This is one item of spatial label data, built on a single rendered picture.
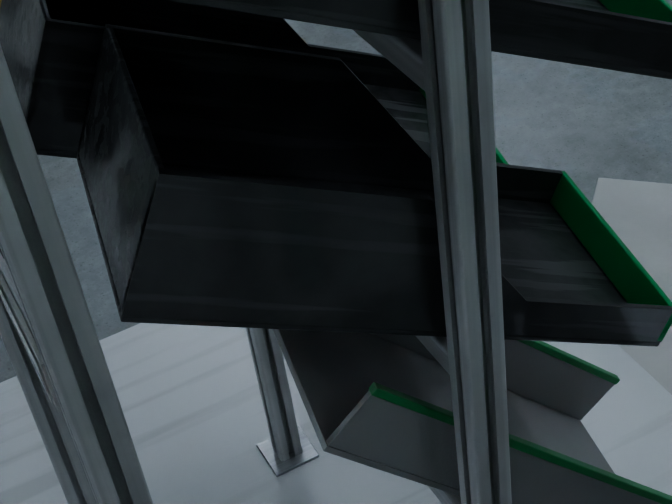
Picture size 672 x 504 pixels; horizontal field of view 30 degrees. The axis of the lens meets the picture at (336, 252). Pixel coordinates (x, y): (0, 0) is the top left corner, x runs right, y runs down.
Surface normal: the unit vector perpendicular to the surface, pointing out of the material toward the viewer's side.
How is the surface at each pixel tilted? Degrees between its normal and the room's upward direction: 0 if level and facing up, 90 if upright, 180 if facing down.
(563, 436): 45
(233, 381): 0
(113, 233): 65
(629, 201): 0
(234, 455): 0
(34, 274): 90
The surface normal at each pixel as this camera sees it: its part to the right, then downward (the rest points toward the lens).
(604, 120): -0.11, -0.76
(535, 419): 0.59, -0.73
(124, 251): -0.91, -0.07
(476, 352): 0.46, 0.53
